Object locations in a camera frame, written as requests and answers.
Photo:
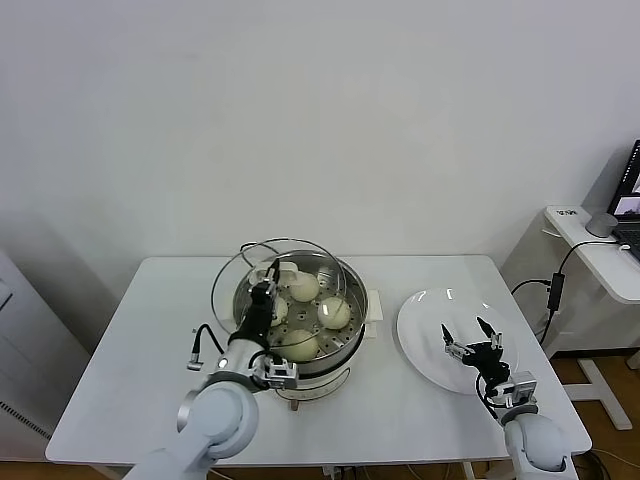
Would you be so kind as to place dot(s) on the white table leg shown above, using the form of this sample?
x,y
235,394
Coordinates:
x,y
468,472

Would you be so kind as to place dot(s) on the round white plate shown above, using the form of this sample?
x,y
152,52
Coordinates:
x,y
430,340

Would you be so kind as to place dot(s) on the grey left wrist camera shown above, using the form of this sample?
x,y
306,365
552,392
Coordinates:
x,y
280,374

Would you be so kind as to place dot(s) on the white side desk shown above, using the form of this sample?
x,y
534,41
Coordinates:
x,y
600,270

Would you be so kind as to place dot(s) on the grey round desk gadget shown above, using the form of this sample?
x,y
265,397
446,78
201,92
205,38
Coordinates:
x,y
602,225

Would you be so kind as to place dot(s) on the white steamed baozi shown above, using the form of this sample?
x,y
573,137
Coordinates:
x,y
300,347
334,313
306,289
281,310

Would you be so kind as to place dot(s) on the cream electric cooking pot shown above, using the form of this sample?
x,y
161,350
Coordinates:
x,y
325,385

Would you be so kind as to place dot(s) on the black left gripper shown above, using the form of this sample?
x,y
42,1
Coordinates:
x,y
260,310

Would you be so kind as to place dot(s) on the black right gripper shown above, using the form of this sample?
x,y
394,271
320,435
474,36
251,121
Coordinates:
x,y
487,362

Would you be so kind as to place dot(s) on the round glass pot lid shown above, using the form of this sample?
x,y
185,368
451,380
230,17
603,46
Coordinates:
x,y
289,274

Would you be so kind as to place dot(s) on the stainless steel steamer basket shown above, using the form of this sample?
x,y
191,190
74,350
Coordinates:
x,y
359,300

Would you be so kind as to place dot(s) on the dark open laptop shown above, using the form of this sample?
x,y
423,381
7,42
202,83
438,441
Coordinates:
x,y
631,200

